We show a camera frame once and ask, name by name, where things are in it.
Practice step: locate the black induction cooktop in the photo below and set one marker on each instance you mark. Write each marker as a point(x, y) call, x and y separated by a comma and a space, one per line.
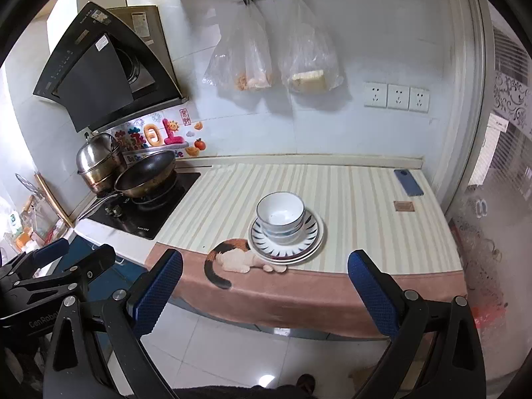
point(145, 216)

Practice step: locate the white black-rimmed bowl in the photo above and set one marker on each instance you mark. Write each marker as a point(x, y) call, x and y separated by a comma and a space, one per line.
point(280, 212)

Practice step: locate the blue leaf pattern plate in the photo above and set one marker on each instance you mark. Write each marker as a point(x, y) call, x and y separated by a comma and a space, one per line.
point(287, 245)

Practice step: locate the white oval plate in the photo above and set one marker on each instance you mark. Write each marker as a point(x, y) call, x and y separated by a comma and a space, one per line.
point(291, 257)

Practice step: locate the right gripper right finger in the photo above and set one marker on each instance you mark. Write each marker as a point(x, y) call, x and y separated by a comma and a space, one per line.
point(453, 367)

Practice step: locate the blue spotted bowl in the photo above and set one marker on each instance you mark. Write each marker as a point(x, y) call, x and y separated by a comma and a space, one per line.
point(287, 237)

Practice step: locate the colourful wall stickers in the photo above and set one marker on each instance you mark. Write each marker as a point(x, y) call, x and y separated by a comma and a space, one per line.
point(177, 128)

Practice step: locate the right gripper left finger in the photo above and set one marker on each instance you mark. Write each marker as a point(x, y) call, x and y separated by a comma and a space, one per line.
point(75, 366)

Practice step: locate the plastic bag with white block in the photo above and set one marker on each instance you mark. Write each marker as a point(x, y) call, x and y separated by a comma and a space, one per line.
point(308, 60)

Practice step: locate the black frying pan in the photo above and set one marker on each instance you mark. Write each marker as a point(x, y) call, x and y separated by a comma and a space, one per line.
point(138, 180)

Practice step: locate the blue smartphone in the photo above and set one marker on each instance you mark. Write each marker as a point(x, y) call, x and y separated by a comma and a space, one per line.
point(408, 182)

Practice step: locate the plastic bag with orange food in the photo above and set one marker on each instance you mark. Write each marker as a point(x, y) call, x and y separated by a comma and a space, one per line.
point(242, 59)

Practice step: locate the striped table mat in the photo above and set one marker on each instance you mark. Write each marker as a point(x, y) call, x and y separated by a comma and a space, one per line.
point(231, 271)

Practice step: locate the white wall socket strip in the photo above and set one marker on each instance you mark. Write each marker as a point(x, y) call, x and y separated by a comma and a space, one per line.
point(397, 97)

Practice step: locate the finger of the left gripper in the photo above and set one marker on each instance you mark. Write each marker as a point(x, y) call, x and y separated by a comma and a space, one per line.
point(24, 265)
point(80, 275)

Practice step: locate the steel steamer pot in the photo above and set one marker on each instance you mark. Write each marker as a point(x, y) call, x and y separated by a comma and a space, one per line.
point(100, 162)

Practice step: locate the black range hood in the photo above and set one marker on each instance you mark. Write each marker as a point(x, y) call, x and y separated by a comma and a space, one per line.
point(104, 74)

